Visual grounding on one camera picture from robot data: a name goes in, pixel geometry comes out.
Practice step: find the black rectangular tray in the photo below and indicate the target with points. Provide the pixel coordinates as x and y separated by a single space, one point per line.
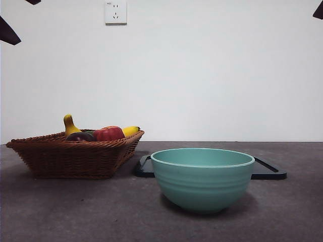
267 172

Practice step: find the brown wicker basket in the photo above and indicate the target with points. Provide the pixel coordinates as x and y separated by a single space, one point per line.
70 158

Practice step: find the white wall socket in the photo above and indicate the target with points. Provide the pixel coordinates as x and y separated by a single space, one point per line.
116 12

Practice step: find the dark purple plum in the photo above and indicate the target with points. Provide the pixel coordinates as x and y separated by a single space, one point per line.
80 137

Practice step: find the green avocado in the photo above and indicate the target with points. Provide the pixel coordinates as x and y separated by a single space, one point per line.
88 131

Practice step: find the teal ribbed bowl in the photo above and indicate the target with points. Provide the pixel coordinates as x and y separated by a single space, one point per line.
203 186

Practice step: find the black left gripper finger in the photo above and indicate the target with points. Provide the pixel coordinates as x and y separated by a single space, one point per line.
35 1
8 34

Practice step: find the red yellow apple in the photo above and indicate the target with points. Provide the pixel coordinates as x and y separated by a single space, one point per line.
109 133

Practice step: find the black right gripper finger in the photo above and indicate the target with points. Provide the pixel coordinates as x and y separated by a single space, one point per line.
319 13

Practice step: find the yellow banana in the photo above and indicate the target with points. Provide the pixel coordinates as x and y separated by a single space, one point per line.
68 124

